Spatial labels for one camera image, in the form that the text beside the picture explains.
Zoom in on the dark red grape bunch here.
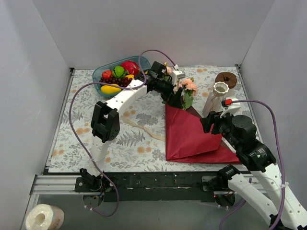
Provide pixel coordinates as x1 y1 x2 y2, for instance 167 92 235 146
99 77 133 87

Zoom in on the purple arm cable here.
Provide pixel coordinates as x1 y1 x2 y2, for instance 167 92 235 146
218 98 286 230
69 49 179 218

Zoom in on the yellow lemon toy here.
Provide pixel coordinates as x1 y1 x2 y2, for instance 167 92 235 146
125 74 134 79

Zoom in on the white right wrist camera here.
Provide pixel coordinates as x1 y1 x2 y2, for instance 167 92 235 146
220 97 241 118

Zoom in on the red apple toy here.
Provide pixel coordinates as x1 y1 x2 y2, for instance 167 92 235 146
102 70 112 80

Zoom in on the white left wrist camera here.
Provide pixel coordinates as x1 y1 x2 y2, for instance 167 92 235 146
170 70 186 85

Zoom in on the yellow mango toy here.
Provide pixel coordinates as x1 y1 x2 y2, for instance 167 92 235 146
100 84 121 95

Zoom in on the red dragon fruit toy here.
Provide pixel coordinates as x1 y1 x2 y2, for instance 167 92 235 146
120 60 140 75

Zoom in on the dark red wrapping paper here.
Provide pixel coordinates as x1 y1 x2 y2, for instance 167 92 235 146
165 105 240 164

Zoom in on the cream printed ribbon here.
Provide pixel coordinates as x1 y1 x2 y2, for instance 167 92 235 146
120 116 165 142

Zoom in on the white ribbed ceramic vase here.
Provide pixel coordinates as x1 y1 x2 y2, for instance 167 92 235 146
202 81 229 117

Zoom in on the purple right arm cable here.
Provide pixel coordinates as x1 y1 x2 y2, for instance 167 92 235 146
218 98 286 230

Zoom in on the green watermelon toy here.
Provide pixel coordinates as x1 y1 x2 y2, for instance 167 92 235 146
112 66 127 79

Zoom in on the pink artificial flower bunch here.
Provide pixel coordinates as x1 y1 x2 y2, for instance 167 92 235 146
162 62 198 111

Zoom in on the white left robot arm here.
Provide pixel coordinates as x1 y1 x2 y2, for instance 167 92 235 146
80 62 185 192

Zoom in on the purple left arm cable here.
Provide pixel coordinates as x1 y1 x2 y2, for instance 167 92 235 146
69 49 179 218

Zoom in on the teal plastic fruit basket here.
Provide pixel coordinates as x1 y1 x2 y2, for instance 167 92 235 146
93 56 151 99

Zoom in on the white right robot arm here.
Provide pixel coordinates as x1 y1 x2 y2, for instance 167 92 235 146
200 112 307 230

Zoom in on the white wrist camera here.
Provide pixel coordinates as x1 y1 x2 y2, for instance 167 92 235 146
170 70 186 85
220 97 241 118

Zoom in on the white toilet paper roll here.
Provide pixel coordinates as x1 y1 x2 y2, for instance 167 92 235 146
25 204 65 230

